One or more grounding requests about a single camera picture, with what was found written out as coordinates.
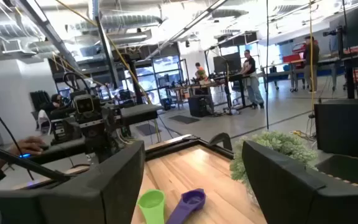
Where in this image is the black computer tower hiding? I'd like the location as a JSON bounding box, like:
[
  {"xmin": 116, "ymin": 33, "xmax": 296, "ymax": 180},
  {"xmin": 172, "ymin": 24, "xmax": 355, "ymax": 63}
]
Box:
[{"xmin": 187, "ymin": 95, "xmax": 214, "ymax": 118}]

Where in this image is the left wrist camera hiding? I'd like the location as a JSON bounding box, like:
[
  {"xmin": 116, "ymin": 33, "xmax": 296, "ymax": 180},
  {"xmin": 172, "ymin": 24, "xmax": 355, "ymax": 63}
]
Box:
[{"xmin": 72, "ymin": 93, "xmax": 96, "ymax": 124}]

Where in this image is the green plant in white pot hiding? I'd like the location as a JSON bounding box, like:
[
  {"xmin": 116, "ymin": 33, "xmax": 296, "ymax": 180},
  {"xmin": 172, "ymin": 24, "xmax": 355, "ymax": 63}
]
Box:
[{"xmin": 229, "ymin": 130, "xmax": 318, "ymax": 187}]

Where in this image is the plain black floor mat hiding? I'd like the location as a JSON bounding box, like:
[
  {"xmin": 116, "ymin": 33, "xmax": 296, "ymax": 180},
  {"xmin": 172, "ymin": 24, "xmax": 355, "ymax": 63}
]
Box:
[
  {"xmin": 135, "ymin": 123, "xmax": 162, "ymax": 137},
  {"xmin": 168, "ymin": 114, "xmax": 200, "ymax": 125}
]

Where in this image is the black computer mouse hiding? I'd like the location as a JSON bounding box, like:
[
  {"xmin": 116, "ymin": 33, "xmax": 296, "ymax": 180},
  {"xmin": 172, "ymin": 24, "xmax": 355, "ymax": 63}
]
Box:
[{"xmin": 19, "ymin": 143, "xmax": 50, "ymax": 159}]

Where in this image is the black hanging cable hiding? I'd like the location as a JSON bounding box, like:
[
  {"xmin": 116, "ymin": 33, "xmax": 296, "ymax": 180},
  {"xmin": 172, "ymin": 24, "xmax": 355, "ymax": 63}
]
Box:
[{"xmin": 265, "ymin": 0, "xmax": 270, "ymax": 131}]

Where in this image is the silver ventilation duct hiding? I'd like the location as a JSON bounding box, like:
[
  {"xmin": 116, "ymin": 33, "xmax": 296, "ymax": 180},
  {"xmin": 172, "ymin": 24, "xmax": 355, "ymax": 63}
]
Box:
[{"xmin": 73, "ymin": 14, "xmax": 164, "ymax": 32}]

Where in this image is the white chair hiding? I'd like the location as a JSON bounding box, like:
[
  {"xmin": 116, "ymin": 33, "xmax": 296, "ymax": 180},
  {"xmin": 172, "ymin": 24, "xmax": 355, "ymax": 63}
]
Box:
[{"xmin": 37, "ymin": 109, "xmax": 52, "ymax": 135}]

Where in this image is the person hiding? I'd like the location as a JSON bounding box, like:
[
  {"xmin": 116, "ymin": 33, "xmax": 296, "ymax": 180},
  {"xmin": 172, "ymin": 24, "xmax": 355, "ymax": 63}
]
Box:
[
  {"xmin": 40, "ymin": 93, "xmax": 71, "ymax": 121},
  {"xmin": 239, "ymin": 49, "xmax": 265, "ymax": 110},
  {"xmin": 302, "ymin": 35, "xmax": 321, "ymax": 93},
  {"xmin": 194, "ymin": 62, "xmax": 209, "ymax": 82}
]

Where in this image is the wooden workbench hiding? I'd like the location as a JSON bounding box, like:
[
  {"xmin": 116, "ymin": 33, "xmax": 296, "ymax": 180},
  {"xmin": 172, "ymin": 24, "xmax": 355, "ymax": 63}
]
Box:
[{"xmin": 165, "ymin": 81, "xmax": 219, "ymax": 110}]

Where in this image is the large black monitor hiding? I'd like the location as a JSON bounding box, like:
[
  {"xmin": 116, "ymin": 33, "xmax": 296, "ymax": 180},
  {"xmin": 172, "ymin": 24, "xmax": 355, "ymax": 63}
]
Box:
[{"xmin": 329, "ymin": 6, "xmax": 358, "ymax": 49}]

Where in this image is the yellow hanging cable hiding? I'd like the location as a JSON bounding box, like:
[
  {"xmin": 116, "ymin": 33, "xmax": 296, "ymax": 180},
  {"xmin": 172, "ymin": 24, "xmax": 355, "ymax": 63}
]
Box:
[{"xmin": 308, "ymin": 0, "xmax": 316, "ymax": 121}]

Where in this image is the purple measuring cup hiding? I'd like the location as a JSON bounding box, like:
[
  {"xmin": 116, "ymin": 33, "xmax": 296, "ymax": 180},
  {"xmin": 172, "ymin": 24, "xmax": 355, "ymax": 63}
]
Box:
[{"xmin": 165, "ymin": 188, "xmax": 207, "ymax": 224}]

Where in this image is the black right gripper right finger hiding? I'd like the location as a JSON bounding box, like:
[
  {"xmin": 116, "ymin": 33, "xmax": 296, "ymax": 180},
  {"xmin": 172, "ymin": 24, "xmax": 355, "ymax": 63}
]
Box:
[{"xmin": 242, "ymin": 140, "xmax": 358, "ymax": 224}]

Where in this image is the person's hand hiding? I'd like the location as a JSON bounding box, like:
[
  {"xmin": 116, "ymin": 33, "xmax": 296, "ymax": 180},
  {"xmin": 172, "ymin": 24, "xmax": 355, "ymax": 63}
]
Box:
[{"xmin": 7, "ymin": 136, "xmax": 47, "ymax": 156}]

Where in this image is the black overhead light beam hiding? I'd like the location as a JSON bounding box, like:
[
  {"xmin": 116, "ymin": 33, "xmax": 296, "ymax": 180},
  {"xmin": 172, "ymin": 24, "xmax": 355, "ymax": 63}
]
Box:
[
  {"xmin": 11, "ymin": 0, "xmax": 81, "ymax": 73},
  {"xmin": 144, "ymin": 0, "xmax": 230, "ymax": 62}
]

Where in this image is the green measuring cup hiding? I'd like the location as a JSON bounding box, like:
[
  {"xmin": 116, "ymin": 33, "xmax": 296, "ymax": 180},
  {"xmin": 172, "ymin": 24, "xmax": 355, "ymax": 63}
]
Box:
[{"xmin": 137, "ymin": 189, "xmax": 167, "ymax": 224}]

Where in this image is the black aluminium table frame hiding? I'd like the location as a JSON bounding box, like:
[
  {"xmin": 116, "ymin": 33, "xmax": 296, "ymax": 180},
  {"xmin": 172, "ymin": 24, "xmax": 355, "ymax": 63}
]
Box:
[{"xmin": 0, "ymin": 133, "xmax": 234, "ymax": 184}]

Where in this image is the dark grey side desk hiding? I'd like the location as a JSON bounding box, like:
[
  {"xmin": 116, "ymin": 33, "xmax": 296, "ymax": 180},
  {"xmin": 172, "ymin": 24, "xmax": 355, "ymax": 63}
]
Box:
[{"xmin": 119, "ymin": 103, "xmax": 164, "ymax": 127}]

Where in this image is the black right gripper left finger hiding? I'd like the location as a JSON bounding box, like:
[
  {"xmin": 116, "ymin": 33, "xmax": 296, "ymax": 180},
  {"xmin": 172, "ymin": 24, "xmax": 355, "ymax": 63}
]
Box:
[{"xmin": 0, "ymin": 139, "xmax": 146, "ymax": 224}]

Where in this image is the black hazard-striped floor mat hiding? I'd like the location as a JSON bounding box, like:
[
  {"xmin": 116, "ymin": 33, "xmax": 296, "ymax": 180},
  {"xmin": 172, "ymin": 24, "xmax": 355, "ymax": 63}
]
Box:
[{"xmin": 315, "ymin": 154, "xmax": 358, "ymax": 192}]

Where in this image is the black rig post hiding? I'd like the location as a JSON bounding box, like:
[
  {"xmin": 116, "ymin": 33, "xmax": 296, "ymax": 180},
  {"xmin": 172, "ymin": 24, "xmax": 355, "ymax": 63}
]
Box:
[{"xmin": 91, "ymin": 0, "xmax": 121, "ymax": 90}]

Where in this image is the black cabinet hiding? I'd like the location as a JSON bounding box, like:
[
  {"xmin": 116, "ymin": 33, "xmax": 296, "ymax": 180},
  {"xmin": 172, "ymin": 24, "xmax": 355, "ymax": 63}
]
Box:
[{"xmin": 314, "ymin": 98, "xmax": 358, "ymax": 162}]

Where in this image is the black standing desk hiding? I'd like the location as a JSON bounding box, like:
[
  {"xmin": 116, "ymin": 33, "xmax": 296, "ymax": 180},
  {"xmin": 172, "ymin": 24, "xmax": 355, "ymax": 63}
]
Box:
[{"xmin": 213, "ymin": 73, "xmax": 253, "ymax": 116}]

